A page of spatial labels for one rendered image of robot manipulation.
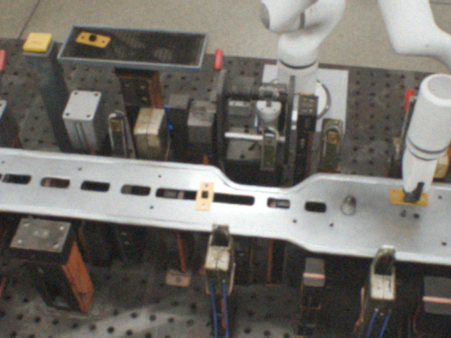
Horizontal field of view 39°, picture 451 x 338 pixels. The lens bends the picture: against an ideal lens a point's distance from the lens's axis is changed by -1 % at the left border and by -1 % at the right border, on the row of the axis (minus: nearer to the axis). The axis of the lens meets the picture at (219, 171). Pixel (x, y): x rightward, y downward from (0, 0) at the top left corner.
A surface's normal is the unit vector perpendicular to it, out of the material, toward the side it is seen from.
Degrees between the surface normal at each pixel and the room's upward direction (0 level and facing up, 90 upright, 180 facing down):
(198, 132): 90
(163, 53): 0
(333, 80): 2
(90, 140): 90
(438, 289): 0
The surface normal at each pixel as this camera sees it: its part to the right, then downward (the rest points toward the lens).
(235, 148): -0.04, -0.62
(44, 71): -0.14, 0.78
